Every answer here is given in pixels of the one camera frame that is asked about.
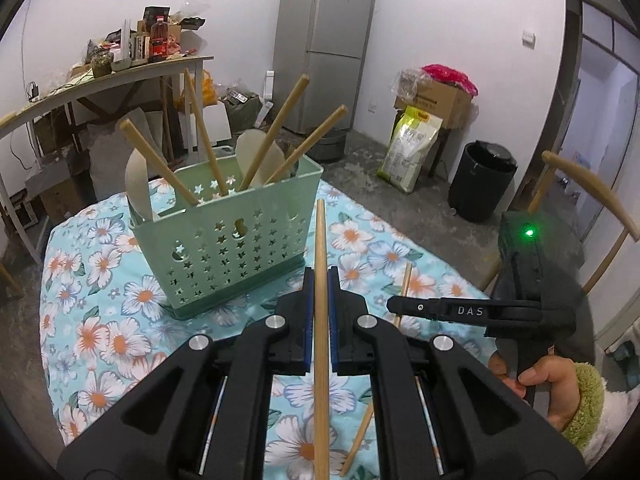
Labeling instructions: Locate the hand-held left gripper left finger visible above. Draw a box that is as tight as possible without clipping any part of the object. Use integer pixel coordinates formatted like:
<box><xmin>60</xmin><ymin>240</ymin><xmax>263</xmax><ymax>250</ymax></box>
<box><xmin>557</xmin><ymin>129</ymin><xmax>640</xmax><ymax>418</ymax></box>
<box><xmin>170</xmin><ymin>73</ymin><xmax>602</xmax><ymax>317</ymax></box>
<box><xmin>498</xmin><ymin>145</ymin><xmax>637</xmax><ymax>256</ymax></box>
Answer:
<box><xmin>57</xmin><ymin>266</ymin><xmax>316</xmax><ymax>480</ymax></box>

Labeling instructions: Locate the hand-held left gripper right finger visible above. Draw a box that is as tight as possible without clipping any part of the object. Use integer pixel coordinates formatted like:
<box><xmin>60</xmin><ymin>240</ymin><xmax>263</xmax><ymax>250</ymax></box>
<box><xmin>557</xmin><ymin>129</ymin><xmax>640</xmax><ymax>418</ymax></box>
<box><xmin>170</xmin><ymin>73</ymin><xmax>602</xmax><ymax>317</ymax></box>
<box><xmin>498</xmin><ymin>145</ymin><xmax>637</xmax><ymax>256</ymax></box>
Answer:
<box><xmin>328</xmin><ymin>266</ymin><xmax>584</xmax><ymax>480</ymax></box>

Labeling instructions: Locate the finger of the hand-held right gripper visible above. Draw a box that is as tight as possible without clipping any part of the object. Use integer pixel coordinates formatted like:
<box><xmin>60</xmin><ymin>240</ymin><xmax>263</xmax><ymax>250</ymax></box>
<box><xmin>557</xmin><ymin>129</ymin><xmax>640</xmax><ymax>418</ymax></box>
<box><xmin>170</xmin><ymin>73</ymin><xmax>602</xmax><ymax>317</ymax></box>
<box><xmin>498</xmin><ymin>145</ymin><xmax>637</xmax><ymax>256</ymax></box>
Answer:
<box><xmin>386</xmin><ymin>295</ymin><xmax>494</xmax><ymax>327</ymax></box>

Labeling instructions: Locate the wooden chopstick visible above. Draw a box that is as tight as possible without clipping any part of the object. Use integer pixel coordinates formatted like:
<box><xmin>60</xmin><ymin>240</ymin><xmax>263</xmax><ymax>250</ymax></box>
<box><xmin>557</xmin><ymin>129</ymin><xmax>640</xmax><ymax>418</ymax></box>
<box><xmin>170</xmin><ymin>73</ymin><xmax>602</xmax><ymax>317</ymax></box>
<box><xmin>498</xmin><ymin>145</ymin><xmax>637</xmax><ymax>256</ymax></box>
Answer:
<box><xmin>313</xmin><ymin>199</ymin><xmax>332</xmax><ymax>480</ymax></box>
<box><xmin>239</xmin><ymin>74</ymin><xmax>311</xmax><ymax>192</ymax></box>
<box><xmin>183</xmin><ymin>68</ymin><xmax>230</xmax><ymax>197</ymax></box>
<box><xmin>339</xmin><ymin>261</ymin><xmax>414</xmax><ymax>478</ymax></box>
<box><xmin>264</xmin><ymin>104</ymin><xmax>348</xmax><ymax>184</ymax></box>

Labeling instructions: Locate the green perforated utensil holder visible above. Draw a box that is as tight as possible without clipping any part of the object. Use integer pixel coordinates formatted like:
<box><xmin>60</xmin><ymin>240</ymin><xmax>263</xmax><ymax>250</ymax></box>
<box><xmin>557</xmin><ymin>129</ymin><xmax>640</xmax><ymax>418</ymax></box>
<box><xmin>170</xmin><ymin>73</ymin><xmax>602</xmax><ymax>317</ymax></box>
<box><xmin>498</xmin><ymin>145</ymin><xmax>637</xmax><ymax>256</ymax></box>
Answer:
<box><xmin>129</xmin><ymin>154</ymin><xmax>323</xmax><ymax>321</ymax></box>

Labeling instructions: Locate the bundle of wooden chopsticks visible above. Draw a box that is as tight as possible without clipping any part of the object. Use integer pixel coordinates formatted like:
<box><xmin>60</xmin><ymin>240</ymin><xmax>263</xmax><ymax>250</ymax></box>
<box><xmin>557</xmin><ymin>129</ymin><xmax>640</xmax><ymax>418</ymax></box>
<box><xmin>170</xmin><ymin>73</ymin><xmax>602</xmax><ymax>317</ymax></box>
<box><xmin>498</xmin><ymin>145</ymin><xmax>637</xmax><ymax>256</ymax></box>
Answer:
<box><xmin>119</xmin><ymin>118</ymin><xmax>200</xmax><ymax>207</ymax></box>

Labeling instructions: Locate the person's right forearm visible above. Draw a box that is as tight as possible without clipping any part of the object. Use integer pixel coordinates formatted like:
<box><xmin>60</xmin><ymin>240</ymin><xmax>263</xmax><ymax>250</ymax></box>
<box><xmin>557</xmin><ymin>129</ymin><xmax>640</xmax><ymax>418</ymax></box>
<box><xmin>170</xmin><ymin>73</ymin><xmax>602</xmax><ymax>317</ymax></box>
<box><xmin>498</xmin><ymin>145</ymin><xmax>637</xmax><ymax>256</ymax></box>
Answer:
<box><xmin>560</xmin><ymin>361</ymin><xmax>640</xmax><ymax>471</ymax></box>

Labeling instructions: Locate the person's right hand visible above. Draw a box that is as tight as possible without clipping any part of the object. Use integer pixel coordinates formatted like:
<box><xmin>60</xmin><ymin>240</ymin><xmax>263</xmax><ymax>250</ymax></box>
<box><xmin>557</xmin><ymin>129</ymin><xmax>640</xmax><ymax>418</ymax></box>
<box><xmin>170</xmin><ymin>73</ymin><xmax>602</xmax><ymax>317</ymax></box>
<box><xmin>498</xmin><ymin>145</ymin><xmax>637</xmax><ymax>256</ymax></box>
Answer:
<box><xmin>487</xmin><ymin>351</ymin><xmax>582</xmax><ymax>432</ymax></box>

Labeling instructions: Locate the black trash bin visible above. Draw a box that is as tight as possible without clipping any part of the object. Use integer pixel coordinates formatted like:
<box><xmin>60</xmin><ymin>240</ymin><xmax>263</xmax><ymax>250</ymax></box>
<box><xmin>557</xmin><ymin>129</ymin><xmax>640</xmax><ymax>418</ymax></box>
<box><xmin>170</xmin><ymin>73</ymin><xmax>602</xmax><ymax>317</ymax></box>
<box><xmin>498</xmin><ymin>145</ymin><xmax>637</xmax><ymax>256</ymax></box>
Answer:
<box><xmin>448</xmin><ymin>140</ymin><xmax>519</xmax><ymax>224</ymax></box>

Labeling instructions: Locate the wooden chair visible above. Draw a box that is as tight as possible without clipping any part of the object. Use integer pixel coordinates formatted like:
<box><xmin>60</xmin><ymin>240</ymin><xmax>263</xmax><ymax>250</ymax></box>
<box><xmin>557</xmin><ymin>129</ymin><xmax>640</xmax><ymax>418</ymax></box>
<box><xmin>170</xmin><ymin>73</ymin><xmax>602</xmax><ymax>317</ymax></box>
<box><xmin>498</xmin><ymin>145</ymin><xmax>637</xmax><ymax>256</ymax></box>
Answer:
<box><xmin>479</xmin><ymin>150</ymin><xmax>640</xmax><ymax>297</ymax></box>

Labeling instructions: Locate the yellow rice bag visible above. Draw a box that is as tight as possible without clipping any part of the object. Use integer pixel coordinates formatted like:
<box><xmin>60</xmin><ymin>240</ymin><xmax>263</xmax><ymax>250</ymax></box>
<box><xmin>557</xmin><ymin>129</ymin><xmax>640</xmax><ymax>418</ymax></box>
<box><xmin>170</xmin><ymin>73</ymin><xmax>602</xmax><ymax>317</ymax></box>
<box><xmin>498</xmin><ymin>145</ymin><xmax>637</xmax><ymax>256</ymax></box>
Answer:
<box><xmin>376</xmin><ymin>105</ymin><xmax>445</xmax><ymax>195</ymax></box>

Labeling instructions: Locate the cardboard box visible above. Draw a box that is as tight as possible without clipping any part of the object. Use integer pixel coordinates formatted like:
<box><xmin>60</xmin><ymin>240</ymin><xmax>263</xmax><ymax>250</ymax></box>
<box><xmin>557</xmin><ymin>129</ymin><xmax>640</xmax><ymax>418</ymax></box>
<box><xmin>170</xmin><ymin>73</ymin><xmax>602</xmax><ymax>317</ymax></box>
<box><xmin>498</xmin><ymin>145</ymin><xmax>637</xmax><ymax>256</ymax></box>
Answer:
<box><xmin>394</xmin><ymin>80</ymin><xmax>474</xmax><ymax>129</ymax></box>

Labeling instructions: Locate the floral blue tablecloth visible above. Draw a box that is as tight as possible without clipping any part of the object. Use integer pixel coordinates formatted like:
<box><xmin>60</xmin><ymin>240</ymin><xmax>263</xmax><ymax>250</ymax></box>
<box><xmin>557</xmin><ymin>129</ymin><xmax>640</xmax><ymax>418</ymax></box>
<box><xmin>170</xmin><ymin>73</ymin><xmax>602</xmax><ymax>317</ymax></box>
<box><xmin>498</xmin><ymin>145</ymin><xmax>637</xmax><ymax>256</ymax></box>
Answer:
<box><xmin>40</xmin><ymin>175</ymin><xmax>493</xmax><ymax>480</ymax></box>

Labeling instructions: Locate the pink plastic bag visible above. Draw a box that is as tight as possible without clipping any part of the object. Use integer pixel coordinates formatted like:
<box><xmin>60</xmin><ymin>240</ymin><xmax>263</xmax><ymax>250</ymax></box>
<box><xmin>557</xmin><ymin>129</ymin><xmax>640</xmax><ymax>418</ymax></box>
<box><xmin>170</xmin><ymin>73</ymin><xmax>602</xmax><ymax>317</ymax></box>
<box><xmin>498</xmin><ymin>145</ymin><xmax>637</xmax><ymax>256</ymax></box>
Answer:
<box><xmin>422</xmin><ymin>63</ymin><xmax>479</xmax><ymax>96</ymax></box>

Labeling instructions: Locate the yellow plastic bag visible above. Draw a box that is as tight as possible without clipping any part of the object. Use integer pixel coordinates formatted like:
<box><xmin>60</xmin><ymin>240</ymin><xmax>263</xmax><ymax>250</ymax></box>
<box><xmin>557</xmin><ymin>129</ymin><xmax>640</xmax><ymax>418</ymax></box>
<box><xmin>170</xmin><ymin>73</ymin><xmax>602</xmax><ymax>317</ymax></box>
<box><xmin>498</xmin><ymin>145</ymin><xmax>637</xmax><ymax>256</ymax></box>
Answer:
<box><xmin>200</xmin><ymin>69</ymin><xmax>221</xmax><ymax>107</ymax></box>

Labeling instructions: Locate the grey refrigerator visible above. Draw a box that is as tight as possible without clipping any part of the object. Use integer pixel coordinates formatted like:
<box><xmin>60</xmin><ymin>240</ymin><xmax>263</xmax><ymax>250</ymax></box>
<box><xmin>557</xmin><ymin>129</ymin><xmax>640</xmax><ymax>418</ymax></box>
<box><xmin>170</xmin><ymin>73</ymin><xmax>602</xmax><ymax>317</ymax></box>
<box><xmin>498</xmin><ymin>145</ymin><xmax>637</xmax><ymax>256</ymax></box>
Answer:
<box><xmin>271</xmin><ymin>0</ymin><xmax>377</xmax><ymax>137</ymax></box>

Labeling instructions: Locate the wooden side table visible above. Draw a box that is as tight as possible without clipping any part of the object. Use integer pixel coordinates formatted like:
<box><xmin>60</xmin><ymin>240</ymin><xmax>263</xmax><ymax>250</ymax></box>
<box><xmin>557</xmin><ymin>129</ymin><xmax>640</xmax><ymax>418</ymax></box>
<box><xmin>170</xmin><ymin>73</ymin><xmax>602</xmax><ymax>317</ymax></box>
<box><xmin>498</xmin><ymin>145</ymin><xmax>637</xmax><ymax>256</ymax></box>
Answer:
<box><xmin>0</xmin><ymin>55</ymin><xmax>215</xmax><ymax>266</ymax></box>

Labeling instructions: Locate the black case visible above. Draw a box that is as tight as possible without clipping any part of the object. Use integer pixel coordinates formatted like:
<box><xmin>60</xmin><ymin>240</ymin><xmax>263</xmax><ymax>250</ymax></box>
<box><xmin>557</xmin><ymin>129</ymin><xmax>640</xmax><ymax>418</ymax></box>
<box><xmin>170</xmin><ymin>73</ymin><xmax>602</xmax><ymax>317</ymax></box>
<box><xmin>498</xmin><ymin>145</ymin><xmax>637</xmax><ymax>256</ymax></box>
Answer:
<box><xmin>0</xmin><ymin>192</ymin><xmax>40</xmax><ymax>234</ymax></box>

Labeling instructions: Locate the red sauce bottle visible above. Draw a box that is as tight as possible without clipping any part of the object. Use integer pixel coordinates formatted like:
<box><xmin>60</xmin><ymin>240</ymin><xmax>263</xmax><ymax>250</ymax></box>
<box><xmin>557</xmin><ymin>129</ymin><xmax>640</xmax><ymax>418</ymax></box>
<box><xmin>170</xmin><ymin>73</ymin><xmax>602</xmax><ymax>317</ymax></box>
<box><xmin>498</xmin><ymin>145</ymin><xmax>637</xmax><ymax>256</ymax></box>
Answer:
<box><xmin>149</xmin><ymin>16</ymin><xmax>169</xmax><ymax>64</ymax></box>

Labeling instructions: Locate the tabletop clutter pile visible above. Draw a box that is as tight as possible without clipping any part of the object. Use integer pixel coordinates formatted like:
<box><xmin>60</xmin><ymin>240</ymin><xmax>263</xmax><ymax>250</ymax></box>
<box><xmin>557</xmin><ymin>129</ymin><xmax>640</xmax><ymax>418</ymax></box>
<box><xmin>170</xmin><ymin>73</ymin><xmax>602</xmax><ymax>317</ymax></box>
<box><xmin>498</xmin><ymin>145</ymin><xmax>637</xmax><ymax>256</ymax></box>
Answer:
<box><xmin>70</xmin><ymin>0</ymin><xmax>208</xmax><ymax>79</ymax></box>

